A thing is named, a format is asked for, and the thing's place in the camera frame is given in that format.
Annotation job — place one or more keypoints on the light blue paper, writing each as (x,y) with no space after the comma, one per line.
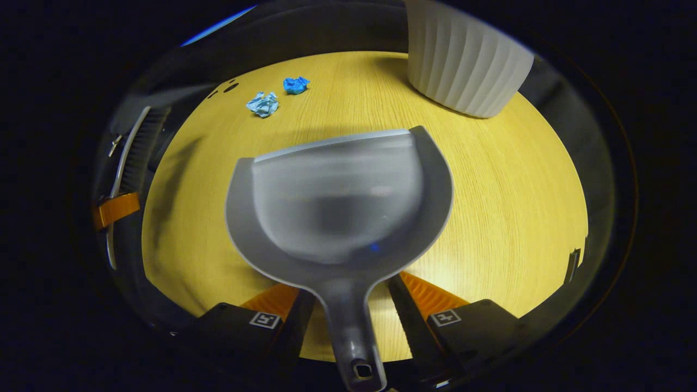
(263,104)

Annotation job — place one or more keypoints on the white ribbed garbage bin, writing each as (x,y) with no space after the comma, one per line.
(463,60)

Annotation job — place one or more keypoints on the grey metal strip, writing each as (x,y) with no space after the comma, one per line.
(572,265)

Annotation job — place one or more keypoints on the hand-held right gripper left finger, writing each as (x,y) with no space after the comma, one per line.
(298,326)

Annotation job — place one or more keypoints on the white clip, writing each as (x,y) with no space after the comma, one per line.
(115,146)

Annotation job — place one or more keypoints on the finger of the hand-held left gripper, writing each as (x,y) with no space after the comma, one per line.
(117,210)

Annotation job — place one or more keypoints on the dark blue paper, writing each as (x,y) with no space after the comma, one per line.
(295,85)

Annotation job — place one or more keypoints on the small grey broom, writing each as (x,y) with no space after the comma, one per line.
(141,147)

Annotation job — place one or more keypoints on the grey dustpan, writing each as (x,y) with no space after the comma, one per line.
(337,207)

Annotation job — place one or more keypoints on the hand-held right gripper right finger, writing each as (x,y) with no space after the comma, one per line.
(411,326)

